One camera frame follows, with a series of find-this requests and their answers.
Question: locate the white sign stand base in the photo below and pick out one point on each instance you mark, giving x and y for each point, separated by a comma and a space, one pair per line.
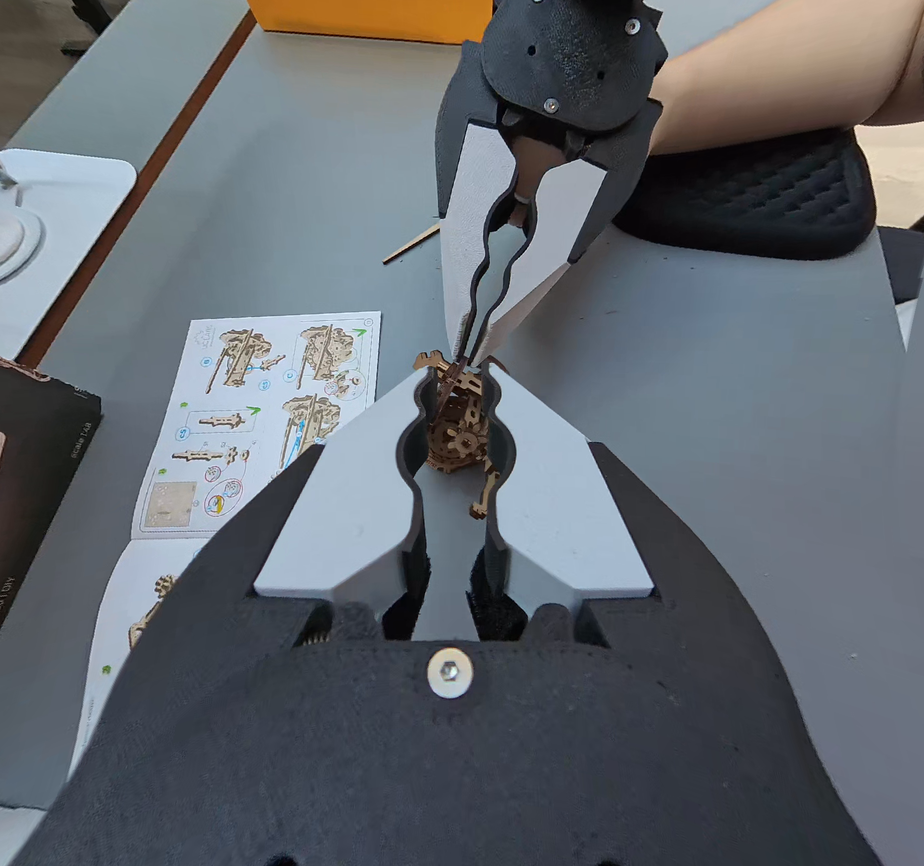
79, 194

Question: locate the person's right hand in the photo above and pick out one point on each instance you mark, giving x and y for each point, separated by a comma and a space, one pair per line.
533, 171

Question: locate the thin wooden stick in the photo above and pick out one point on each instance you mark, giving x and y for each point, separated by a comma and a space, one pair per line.
411, 243

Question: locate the black puzzle kit box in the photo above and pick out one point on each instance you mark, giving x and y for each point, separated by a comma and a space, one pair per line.
36, 476

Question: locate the grey desk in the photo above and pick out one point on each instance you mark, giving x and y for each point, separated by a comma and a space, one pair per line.
144, 64
303, 158

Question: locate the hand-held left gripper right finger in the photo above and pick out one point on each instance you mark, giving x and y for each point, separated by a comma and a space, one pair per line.
563, 526

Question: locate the assembly instruction booklet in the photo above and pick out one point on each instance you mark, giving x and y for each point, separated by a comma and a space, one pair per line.
216, 447

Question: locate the person's right forearm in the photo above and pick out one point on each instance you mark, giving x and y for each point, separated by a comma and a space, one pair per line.
779, 50

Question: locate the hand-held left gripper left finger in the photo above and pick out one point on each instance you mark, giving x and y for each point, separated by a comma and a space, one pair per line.
339, 519

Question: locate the wooden mechanical puzzle model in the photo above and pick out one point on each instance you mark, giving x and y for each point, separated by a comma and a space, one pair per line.
455, 433

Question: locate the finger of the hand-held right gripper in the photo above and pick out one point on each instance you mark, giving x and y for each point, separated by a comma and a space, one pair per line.
559, 223
469, 180

